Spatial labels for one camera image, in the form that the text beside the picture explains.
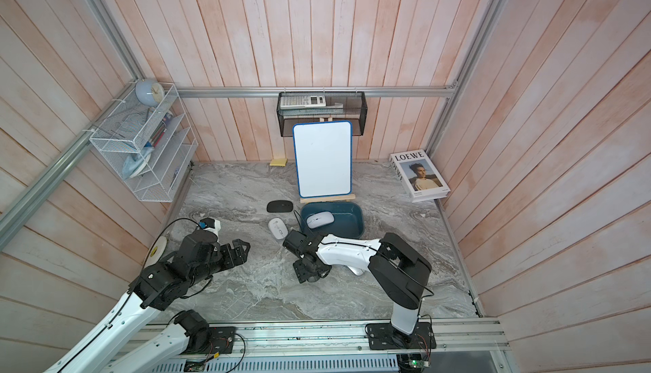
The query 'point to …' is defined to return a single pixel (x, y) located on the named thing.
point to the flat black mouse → (280, 206)
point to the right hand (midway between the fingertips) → (309, 270)
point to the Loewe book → (419, 176)
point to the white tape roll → (157, 252)
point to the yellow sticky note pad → (278, 162)
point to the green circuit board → (419, 364)
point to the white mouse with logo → (277, 228)
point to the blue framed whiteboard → (324, 158)
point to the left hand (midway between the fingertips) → (238, 253)
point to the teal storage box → (348, 218)
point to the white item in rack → (136, 163)
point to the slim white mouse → (317, 219)
